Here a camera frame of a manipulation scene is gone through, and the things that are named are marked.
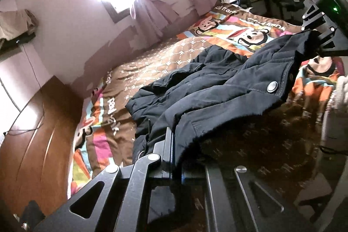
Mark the black padded jacket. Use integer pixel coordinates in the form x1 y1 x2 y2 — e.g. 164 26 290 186
124 29 323 222

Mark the brown patterned bed quilt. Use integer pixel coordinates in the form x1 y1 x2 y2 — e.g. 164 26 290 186
70 4 345 201

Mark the wooden headboard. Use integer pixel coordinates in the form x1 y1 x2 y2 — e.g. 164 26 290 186
1 77 83 215

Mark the pink curtain left panel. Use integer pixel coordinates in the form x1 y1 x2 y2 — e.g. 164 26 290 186
130 0 179 45

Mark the thin wall cable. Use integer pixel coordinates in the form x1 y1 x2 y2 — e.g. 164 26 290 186
0 41 45 137

